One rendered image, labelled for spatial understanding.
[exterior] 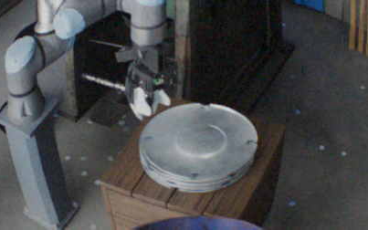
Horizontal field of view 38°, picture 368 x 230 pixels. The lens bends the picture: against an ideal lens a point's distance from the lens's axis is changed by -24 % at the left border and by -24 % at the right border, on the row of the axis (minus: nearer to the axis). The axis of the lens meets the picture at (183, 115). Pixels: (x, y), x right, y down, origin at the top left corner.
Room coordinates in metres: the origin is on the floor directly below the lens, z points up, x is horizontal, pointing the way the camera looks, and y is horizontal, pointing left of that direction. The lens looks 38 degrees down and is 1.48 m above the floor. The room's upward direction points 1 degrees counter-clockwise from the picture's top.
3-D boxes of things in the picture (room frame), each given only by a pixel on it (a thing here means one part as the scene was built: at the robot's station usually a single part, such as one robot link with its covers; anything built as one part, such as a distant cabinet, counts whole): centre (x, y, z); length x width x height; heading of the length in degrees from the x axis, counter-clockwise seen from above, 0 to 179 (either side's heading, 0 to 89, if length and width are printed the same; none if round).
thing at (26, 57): (1.38, 0.47, 0.62); 0.13 x 0.12 x 0.14; 138
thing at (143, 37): (1.19, 0.07, 0.79); 0.08 x 0.08 x 0.05
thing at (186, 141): (1.30, -0.04, 0.40); 0.29 x 0.29 x 0.01
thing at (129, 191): (1.30, -0.03, 0.18); 0.40 x 0.38 x 0.35; 157
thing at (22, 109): (1.37, 0.48, 0.50); 0.15 x 0.15 x 0.10
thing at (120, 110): (1.93, 0.13, 0.14); 0.59 x 0.10 x 0.05; 150
